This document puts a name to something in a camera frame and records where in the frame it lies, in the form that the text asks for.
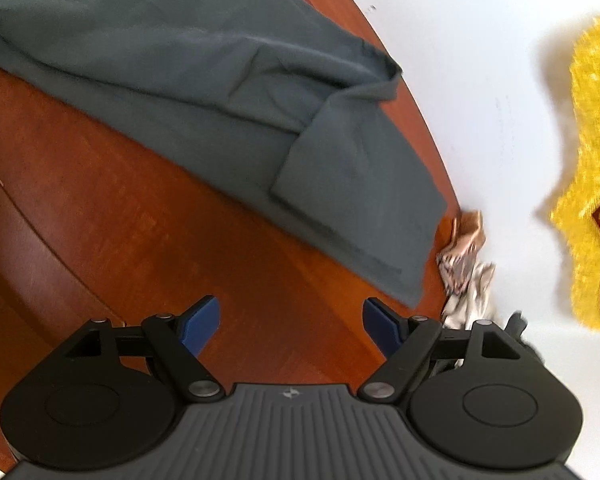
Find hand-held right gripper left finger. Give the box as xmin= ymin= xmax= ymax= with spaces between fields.
xmin=62 ymin=296 xmax=226 ymax=402

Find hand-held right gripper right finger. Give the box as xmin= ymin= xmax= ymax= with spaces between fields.
xmin=357 ymin=297 xmax=531 ymax=403

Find dark grey pants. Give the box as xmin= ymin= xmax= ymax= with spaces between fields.
xmin=0 ymin=0 xmax=448 ymax=309

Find wooden table hatch cover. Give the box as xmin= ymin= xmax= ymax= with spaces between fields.
xmin=0 ymin=147 xmax=128 ymax=466

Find large red gold-fringed banner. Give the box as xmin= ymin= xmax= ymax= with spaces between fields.
xmin=549 ymin=12 xmax=600 ymax=336

